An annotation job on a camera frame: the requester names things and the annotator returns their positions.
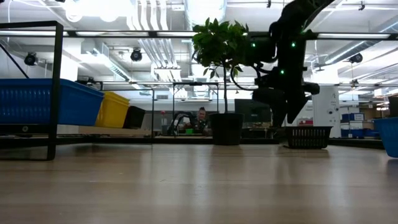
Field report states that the black ceiling camera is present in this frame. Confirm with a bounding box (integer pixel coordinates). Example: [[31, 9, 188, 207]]
[[24, 52, 38, 67], [348, 52, 364, 65], [130, 48, 144, 62]]

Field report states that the black plant pot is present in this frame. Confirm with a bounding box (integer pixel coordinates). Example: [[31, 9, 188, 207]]
[[208, 112, 246, 146]]

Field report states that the black computer monitor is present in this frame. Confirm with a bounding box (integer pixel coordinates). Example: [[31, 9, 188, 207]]
[[234, 98, 272, 124]]

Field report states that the blue plastic basket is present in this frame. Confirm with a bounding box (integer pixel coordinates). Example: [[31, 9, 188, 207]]
[[0, 78, 105, 91], [0, 83, 105, 127], [372, 116, 398, 159]]

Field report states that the yellow plastic basket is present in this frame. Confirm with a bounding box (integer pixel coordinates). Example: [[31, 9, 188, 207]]
[[98, 95, 131, 103], [95, 99, 131, 129], [99, 90, 131, 100]]

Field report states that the black plastic basket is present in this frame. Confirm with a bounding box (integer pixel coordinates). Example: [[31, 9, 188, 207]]
[[284, 125, 333, 150], [123, 105, 147, 130]]

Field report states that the black aluminium rig frame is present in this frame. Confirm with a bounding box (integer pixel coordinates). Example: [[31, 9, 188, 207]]
[[0, 29, 398, 150]]

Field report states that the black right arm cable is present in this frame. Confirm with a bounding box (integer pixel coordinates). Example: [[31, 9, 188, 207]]
[[229, 60, 259, 91]]

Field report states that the rack of blue bins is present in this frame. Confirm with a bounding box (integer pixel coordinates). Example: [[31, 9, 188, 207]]
[[340, 112, 379, 139]]

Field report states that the green leafy artificial plant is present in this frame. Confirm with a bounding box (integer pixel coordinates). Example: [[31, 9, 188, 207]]
[[191, 17, 250, 114]]

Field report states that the person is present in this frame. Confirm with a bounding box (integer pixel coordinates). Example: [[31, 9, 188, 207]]
[[182, 106, 213, 136]]

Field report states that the wooden shelf with black frame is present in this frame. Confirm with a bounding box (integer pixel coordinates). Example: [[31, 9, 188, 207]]
[[0, 21, 155, 161]]

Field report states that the white round pillar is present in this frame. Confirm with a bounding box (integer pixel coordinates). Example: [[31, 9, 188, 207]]
[[312, 86, 342, 139]]

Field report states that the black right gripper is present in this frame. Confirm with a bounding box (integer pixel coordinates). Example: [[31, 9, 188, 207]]
[[252, 67, 321, 129]]

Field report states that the thin black frame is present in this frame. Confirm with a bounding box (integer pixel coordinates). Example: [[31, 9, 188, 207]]
[[172, 81, 221, 138]]

